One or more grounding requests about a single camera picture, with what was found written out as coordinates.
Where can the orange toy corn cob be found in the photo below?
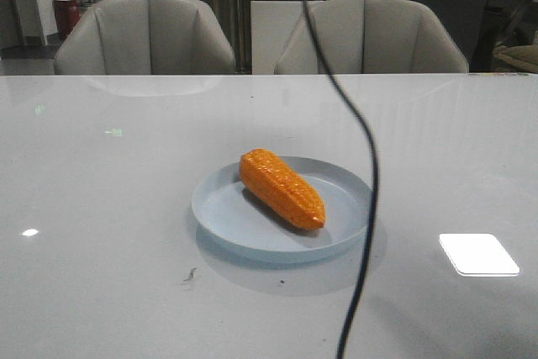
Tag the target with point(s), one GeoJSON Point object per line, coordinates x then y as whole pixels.
{"type": "Point", "coordinates": [277, 185]}

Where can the white cabinet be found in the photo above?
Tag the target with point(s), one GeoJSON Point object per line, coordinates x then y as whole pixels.
{"type": "Point", "coordinates": [272, 21]}

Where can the right beige upholstered chair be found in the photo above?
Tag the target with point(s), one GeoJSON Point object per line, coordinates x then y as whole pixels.
{"type": "Point", "coordinates": [371, 37]}

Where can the beige upholstered chair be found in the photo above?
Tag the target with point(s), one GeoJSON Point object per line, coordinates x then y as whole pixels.
{"type": "Point", "coordinates": [371, 37]}
{"type": "Point", "coordinates": [146, 37]}

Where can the left beige upholstered chair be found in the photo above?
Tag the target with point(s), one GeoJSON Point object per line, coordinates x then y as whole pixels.
{"type": "Point", "coordinates": [146, 37]}

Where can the dark side chair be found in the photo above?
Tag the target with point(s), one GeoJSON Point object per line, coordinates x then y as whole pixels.
{"type": "Point", "coordinates": [504, 23]}

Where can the beige cushion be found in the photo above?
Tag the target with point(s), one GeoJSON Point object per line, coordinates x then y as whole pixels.
{"type": "Point", "coordinates": [516, 58]}

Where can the red trash bin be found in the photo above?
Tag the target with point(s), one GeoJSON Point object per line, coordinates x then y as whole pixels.
{"type": "Point", "coordinates": [67, 16]}

